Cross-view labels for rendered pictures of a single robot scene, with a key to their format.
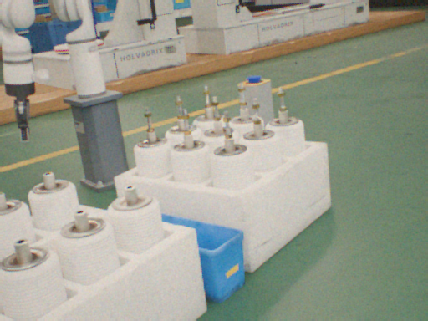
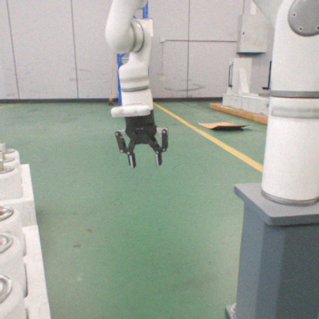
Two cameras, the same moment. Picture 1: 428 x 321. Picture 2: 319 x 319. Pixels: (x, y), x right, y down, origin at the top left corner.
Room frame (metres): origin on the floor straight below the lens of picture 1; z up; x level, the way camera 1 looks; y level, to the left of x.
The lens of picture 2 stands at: (1.91, -0.18, 0.50)
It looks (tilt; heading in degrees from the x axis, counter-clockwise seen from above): 15 degrees down; 116
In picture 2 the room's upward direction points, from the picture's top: straight up
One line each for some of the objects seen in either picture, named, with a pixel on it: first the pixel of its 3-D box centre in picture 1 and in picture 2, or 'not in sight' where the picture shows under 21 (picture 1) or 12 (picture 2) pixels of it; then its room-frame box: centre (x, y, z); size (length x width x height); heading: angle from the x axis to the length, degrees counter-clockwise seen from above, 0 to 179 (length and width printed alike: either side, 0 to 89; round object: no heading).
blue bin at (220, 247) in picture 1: (178, 253); not in sight; (1.16, 0.10, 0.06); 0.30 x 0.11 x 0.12; 50
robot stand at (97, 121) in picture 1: (100, 140); (279, 270); (1.90, 0.36, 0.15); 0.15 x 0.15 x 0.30; 35
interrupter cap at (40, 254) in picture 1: (24, 259); not in sight; (0.82, 0.30, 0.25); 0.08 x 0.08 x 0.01
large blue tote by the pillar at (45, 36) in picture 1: (58, 38); not in sight; (6.06, 1.37, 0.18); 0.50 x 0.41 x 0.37; 39
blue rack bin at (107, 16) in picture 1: (104, 11); not in sight; (6.73, 0.97, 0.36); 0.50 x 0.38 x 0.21; 36
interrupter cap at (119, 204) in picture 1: (132, 202); not in sight; (1.01, 0.15, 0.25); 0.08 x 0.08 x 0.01
